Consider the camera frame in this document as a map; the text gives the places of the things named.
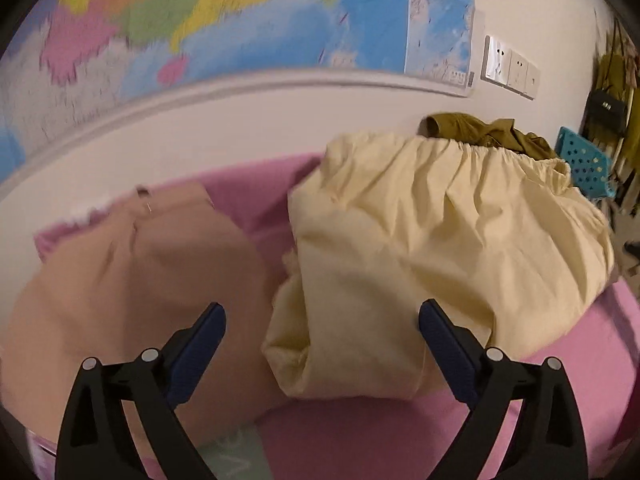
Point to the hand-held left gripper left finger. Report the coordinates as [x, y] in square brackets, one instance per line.
[197, 345]

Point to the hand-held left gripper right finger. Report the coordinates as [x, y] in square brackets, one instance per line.
[445, 340]

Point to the pale yellow garment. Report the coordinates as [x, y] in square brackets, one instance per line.
[425, 230]

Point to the hanging olive clothes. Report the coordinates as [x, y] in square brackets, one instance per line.
[615, 65]

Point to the tan garment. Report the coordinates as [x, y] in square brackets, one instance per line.
[125, 280]

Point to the pale green printed cloth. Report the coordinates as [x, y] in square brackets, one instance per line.
[235, 455]

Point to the pink bed sheet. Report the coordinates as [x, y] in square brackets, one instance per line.
[350, 440]

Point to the olive green garment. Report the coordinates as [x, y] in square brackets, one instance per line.
[470, 130]

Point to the blue perforated plastic basket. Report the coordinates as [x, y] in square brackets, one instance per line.
[585, 160]

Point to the white bed headboard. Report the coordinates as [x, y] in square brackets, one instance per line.
[250, 120]

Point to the black hanging bag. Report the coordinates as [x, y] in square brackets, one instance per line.
[605, 110]

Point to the white wall switch plate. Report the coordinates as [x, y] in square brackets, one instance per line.
[533, 81]
[517, 70]

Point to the white wall sockets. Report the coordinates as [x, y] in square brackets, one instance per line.
[496, 59]

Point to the small blue wall map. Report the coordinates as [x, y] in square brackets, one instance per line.
[440, 25]

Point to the large colourful wall map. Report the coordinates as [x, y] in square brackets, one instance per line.
[250, 20]

